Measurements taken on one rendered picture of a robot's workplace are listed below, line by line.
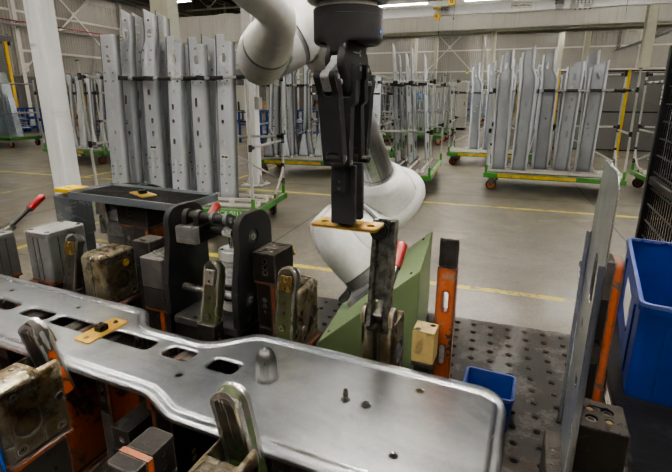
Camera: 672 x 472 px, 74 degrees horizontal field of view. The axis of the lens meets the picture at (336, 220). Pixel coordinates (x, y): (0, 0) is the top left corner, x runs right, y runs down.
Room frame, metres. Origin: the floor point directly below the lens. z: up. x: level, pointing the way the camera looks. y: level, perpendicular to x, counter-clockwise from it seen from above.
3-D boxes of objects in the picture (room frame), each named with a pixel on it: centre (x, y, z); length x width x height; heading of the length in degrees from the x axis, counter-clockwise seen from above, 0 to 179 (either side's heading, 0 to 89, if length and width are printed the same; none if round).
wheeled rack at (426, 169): (7.57, -1.21, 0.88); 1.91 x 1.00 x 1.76; 162
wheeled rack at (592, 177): (6.96, -3.33, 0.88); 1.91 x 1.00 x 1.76; 68
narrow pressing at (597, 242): (0.41, -0.25, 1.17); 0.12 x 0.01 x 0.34; 156
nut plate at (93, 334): (0.71, 0.41, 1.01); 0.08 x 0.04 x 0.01; 156
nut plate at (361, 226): (0.53, -0.01, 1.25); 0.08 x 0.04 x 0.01; 67
